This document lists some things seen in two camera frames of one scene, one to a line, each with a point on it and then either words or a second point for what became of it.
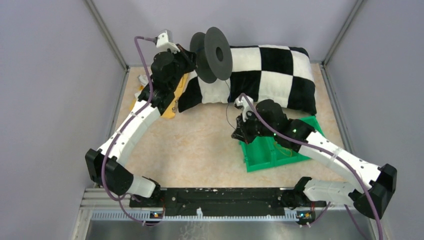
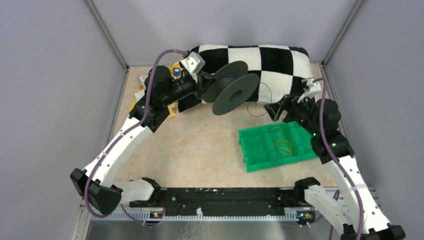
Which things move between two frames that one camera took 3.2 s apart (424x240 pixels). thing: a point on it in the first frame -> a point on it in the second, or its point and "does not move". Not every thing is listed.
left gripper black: x=190 y=58 -> x=203 y=82
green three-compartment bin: x=265 y=152 does not move
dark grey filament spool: x=211 y=53 -> x=232 y=88
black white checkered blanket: x=261 y=72 does not move
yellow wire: x=284 y=148 does not move
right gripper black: x=242 y=134 -> x=292 y=104
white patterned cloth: x=143 y=80 does not move
